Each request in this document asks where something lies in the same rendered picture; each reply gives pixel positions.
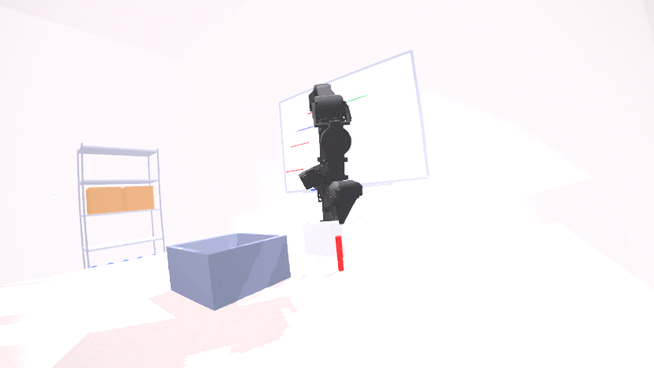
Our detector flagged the red peg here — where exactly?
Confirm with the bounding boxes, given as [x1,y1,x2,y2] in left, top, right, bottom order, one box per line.
[335,236,344,271]

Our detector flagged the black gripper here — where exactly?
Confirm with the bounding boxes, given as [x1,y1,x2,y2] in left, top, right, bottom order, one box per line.
[313,153,363,225]

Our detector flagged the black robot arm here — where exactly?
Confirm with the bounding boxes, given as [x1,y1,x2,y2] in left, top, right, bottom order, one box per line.
[299,83,352,222]

